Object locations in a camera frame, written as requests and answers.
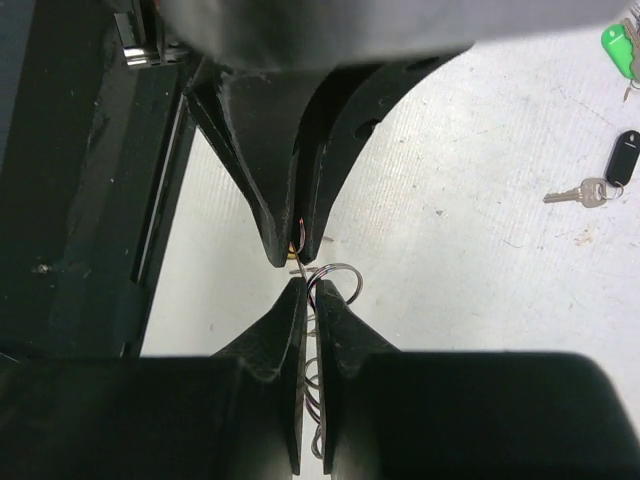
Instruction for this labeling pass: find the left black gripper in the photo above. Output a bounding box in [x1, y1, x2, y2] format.
[159, 0, 625, 267]

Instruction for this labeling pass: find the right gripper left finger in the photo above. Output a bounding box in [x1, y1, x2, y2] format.
[1, 278, 306, 479]

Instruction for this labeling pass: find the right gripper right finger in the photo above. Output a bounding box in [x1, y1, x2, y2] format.
[315, 281, 639, 479]

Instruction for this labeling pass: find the white disc wire keyring holder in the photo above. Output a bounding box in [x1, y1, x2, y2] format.
[287, 219, 365, 461]

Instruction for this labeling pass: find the black tag silver key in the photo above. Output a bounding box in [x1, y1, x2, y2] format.
[543, 130, 639, 209]

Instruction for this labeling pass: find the green key tag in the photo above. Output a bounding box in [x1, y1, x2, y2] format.
[600, 17, 639, 102]

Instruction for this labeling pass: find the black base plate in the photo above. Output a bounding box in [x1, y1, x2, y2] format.
[1, 1, 194, 364]

